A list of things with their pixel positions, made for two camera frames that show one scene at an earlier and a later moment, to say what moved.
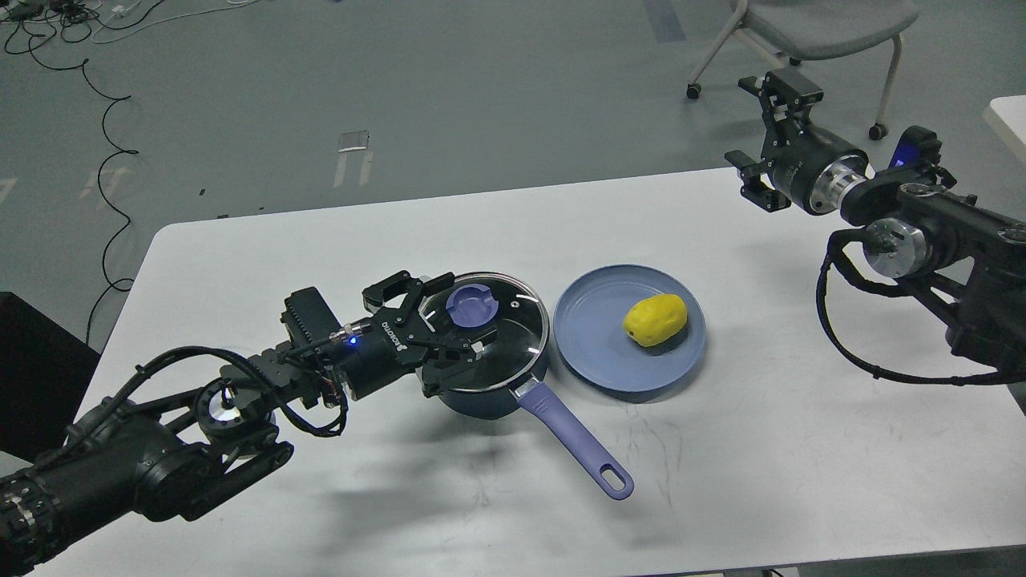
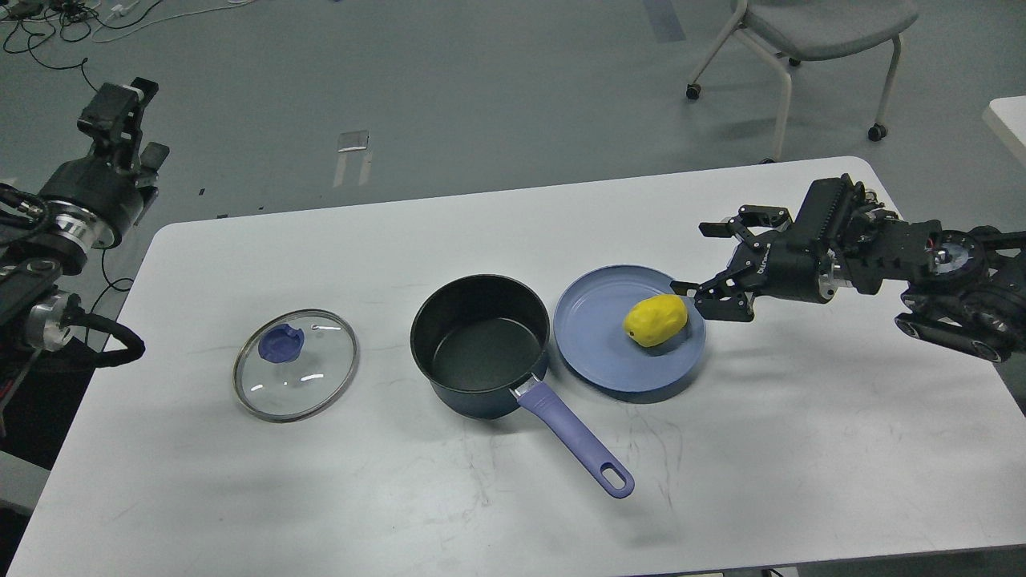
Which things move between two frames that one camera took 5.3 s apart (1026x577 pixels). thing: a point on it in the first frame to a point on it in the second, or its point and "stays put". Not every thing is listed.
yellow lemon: [652, 320] stays put
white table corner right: [1007, 115] stays put
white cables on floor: [121, 11] stays put
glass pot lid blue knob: [482, 303] to [296, 365]
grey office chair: [819, 30] stays put
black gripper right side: [810, 167] to [785, 263]
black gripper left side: [389, 353] to [106, 185]
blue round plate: [588, 328] stays put
